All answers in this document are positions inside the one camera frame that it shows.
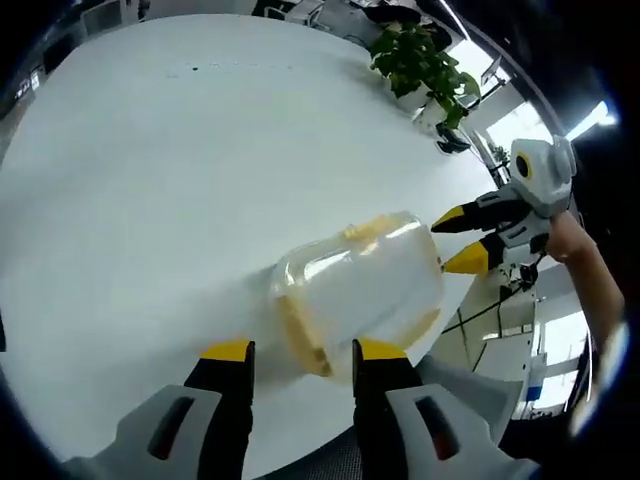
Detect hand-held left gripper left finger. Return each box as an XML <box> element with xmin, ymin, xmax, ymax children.
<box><xmin>64</xmin><ymin>338</ymin><xmax>256</xmax><ymax>480</ymax></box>

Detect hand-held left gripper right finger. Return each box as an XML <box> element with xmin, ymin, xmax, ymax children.
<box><xmin>352</xmin><ymin>338</ymin><xmax>542</xmax><ymax>480</ymax></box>

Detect clear plastic container yellow buckles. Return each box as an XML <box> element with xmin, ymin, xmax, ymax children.
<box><xmin>269</xmin><ymin>210</ymin><xmax>446</xmax><ymax>387</ymax></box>

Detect person's right hand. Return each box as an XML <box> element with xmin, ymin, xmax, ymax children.
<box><xmin>545</xmin><ymin>213</ymin><xmax>589</xmax><ymax>262</ymax></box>

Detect small potted plant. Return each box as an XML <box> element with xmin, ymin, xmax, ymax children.
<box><xmin>489</xmin><ymin>142</ymin><xmax>512</xmax><ymax>174</ymax></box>

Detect black object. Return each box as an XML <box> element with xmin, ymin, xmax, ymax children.
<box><xmin>435</xmin><ymin>123</ymin><xmax>473</xmax><ymax>155</ymax></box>

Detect white desk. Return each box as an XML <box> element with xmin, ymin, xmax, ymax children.
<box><xmin>447</xmin><ymin>293</ymin><xmax>592</xmax><ymax>404</ymax></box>

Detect grey mesh office chair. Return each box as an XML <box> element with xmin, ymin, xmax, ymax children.
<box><xmin>239</xmin><ymin>349</ymin><xmax>526</xmax><ymax>480</ymax></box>

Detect black monitor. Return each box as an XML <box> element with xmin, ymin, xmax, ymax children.
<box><xmin>479</xmin><ymin>56</ymin><xmax>504</xmax><ymax>89</ymax></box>

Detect green potted plant white pot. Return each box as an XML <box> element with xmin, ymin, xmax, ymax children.
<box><xmin>369</xmin><ymin>22</ymin><xmax>483</xmax><ymax>129</ymax></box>

